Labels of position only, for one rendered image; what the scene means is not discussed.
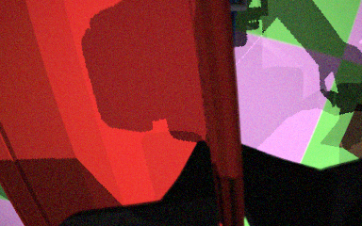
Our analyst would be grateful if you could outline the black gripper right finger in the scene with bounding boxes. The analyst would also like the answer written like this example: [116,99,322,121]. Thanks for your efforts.
[241,143,362,226]

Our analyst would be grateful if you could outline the blue plastic tray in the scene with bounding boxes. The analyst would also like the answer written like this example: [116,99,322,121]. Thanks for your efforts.
[229,0,239,42]

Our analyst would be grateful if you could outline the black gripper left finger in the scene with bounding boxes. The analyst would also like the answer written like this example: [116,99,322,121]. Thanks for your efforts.
[58,140,220,226]

